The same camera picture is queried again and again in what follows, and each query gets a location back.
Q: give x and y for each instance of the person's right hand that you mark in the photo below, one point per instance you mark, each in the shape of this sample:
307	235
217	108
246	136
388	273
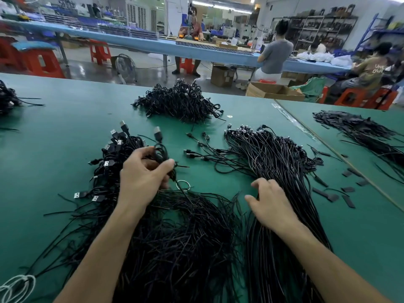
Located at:
271	205

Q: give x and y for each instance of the person's left hand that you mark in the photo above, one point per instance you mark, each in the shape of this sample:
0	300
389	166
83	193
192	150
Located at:
142	179

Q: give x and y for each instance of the person's right forearm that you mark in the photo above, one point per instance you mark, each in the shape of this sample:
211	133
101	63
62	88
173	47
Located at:
334	265

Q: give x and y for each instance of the person's left forearm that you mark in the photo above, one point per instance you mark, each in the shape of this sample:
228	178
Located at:
94	265

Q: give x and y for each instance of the scattered dark tie pieces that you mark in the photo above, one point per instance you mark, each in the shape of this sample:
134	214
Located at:
349	200

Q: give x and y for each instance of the grey floor fan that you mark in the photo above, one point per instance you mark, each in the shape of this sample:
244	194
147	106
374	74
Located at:
125	68

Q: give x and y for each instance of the open cardboard box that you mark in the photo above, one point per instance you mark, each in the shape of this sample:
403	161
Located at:
275	91

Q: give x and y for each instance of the green bag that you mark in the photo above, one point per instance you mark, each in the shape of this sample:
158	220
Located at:
312	89

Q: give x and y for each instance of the red plastic stool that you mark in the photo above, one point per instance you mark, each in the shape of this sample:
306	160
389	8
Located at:
187	65
100	52
351	97
7	52

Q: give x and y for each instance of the small cardboard box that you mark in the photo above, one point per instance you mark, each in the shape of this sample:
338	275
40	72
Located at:
223	76

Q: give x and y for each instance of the long blue workbench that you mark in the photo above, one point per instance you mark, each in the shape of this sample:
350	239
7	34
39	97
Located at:
167	46

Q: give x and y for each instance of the pile of white bags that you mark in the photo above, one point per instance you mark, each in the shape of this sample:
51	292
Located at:
325	58

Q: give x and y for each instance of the red stool with blue seat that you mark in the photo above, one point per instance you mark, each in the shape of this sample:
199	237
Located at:
38	60

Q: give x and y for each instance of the white pillar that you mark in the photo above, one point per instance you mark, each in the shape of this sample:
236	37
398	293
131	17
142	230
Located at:
177	14

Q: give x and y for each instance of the metal storage shelf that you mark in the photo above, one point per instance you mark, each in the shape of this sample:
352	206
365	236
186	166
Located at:
322	27

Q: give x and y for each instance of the blue metal rack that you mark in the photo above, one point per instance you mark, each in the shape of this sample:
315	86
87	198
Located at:
380	33

